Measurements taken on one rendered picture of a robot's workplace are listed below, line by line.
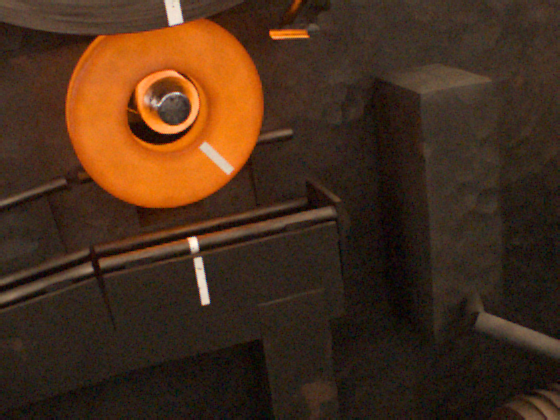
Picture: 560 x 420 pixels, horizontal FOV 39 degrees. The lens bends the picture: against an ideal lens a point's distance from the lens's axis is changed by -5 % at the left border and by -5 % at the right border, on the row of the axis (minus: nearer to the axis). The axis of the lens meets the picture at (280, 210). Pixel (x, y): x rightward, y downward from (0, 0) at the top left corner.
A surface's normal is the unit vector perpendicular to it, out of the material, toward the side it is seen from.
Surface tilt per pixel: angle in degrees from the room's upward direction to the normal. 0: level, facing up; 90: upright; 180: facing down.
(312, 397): 90
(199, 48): 90
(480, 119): 90
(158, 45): 90
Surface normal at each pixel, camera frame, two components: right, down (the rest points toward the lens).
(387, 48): 0.31, 0.29
